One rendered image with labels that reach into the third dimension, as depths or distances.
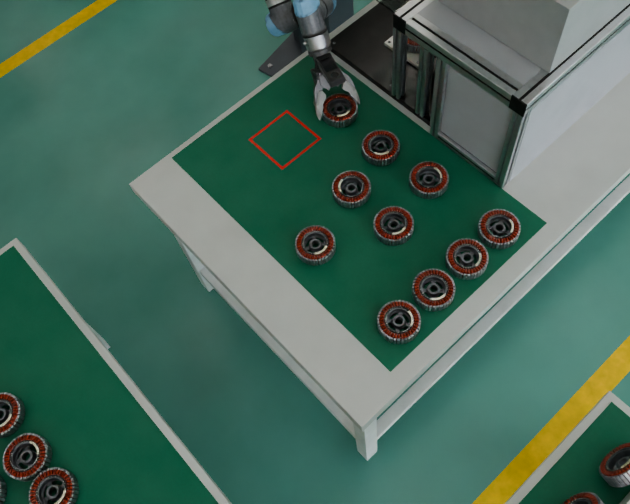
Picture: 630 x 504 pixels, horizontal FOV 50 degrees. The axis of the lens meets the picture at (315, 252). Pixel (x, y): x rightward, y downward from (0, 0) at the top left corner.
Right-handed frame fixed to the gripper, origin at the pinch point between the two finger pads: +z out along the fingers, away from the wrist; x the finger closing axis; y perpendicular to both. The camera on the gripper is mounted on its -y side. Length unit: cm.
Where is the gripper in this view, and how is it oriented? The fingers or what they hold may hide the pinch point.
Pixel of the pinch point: (340, 112)
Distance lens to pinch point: 212.9
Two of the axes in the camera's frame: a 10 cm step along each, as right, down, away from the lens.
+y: -2.9, -4.2, 8.6
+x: -9.1, 3.9, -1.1
